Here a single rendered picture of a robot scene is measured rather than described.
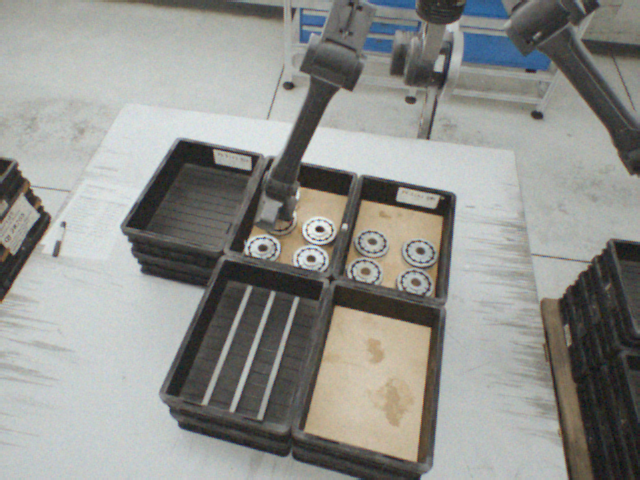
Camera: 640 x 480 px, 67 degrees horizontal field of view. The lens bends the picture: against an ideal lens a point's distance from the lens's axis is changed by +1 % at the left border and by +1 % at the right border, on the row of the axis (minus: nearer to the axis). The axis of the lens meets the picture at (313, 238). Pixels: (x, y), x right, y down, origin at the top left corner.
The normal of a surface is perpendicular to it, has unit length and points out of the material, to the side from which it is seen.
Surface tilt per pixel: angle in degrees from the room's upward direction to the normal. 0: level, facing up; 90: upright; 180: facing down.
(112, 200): 0
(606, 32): 90
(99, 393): 0
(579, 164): 0
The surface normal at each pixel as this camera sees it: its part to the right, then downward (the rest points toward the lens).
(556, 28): -0.74, -0.52
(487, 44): -0.15, 0.78
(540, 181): 0.04, -0.61
